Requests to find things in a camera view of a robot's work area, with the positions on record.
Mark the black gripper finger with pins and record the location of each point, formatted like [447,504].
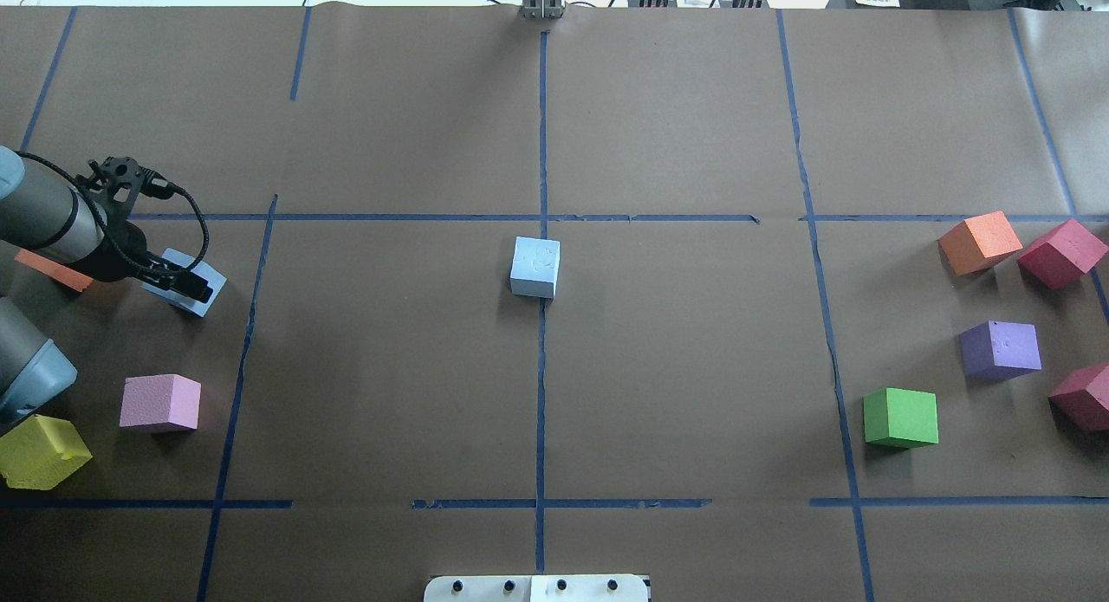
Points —
[185,284]

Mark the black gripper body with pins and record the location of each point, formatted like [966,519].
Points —
[121,255]

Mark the blue foam block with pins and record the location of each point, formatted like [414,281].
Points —
[535,268]
[199,309]

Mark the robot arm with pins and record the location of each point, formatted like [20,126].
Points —
[83,224]

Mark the orange foam block left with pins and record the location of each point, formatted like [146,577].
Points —
[64,275]

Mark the orange foam block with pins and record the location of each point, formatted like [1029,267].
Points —
[979,243]
[64,275]

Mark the pink foam block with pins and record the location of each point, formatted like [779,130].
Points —
[160,403]

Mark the yellow foam block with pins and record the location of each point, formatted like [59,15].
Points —
[41,452]

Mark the brown paper table cover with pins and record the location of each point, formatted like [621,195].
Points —
[748,205]

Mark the green foam block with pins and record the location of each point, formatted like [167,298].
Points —
[900,418]

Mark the orange foam block right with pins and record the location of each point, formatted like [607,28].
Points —
[979,243]

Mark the purple foam block right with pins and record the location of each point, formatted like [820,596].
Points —
[1000,350]

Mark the red foam block upper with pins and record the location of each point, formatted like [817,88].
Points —
[1063,255]

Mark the red foam block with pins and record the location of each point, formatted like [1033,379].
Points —
[1083,397]
[1063,255]

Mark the red foam block lower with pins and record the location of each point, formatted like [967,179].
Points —
[1083,397]

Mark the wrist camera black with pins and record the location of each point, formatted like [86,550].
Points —
[117,182]

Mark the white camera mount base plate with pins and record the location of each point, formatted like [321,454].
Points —
[539,587]

